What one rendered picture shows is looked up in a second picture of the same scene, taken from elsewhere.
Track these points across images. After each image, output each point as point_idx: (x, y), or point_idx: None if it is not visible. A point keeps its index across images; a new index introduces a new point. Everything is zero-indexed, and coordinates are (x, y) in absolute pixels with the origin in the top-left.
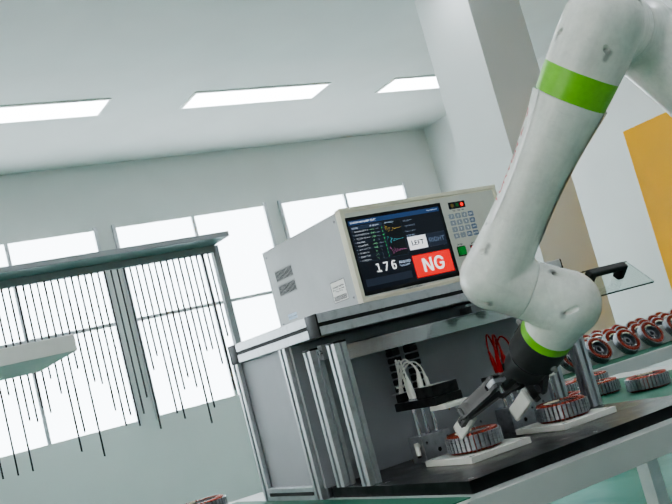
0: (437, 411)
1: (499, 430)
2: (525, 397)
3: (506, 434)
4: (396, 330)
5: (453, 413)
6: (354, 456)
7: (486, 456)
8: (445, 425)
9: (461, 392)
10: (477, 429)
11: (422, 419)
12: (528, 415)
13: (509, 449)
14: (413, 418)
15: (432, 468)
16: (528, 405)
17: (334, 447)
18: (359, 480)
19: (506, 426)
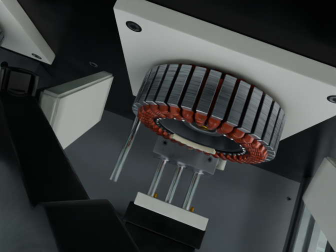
0: (102, 163)
1: (173, 93)
2: (58, 126)
3: (54, 70)
4: None
5: (82, 145)
6: (254, 195)
7: (311, 65)
8: (104, 140)
9: (125, 212)
10: (165, 127)
11: (176, 190)
12: None
13: (215, 27)
14: (191, 203)
15: (305, 131)
16: (72, 89)
17: (317, 243)
18: (291, 172)
19: (41, 80)
